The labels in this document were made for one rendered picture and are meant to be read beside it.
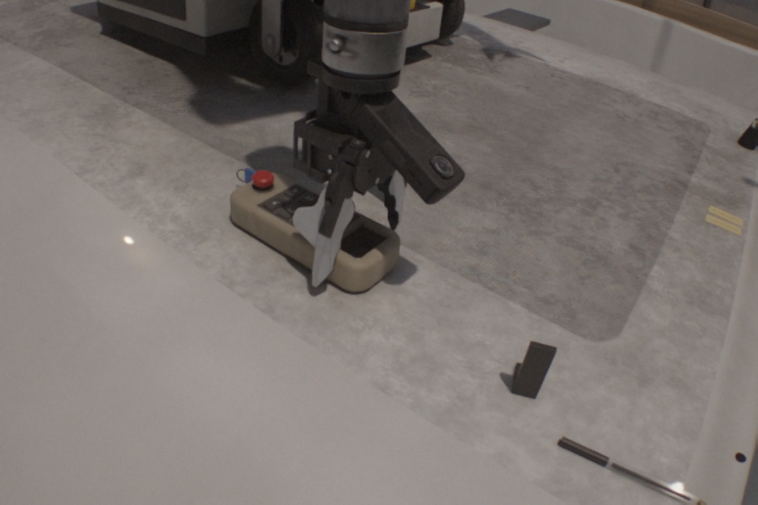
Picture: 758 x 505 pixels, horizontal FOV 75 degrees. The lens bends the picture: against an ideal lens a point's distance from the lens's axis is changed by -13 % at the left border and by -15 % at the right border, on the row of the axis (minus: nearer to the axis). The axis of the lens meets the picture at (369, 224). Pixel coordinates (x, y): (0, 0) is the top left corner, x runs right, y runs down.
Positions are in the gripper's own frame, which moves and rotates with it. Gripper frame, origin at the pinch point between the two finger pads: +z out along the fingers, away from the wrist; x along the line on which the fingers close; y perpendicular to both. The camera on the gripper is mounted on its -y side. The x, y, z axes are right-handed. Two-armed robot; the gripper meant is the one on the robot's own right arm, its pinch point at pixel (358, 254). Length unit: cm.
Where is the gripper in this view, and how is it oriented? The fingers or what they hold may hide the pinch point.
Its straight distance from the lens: 62.1
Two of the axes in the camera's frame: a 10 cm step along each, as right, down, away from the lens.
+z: -0.8, 8.2, 5.7
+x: -6.1, 4.1, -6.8
